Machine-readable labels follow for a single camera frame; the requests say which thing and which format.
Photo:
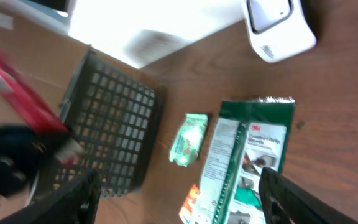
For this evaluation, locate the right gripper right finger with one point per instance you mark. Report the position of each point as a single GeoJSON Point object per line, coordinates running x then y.
{"type": "Point", "coordinates": [285, 202]}

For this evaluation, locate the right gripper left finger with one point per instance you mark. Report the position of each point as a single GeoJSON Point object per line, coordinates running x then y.
{"type": "Point", "coordinates": [74, 202]}

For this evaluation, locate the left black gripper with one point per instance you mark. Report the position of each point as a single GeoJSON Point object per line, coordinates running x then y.
{"type": "Point", "coordinates": [23, 152]}

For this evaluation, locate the green 3M pouch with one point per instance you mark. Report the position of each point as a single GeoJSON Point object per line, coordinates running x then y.
{"type": "Point", "coordinates": [249, 135]}

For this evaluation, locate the red snack packet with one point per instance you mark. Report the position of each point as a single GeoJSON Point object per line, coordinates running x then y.
{"type": "Point", "coordinates": [35, 112]}

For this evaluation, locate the small orange box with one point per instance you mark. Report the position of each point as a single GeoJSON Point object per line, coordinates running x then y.
{"type": "Point", "coordinates": [189, 205]}

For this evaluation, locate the teal white wipes packet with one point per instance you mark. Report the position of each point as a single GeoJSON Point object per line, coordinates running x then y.
{"type": "Point", "coordinates": [189, 138]}

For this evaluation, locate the white barcode scanner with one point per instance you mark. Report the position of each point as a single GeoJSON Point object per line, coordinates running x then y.
{"type": "Point", "coordinates": [277, 30]}

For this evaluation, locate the grey plastic mesh basket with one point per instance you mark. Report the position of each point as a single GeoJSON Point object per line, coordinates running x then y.
{"type": "Point", "coordinates": [115, 119]}

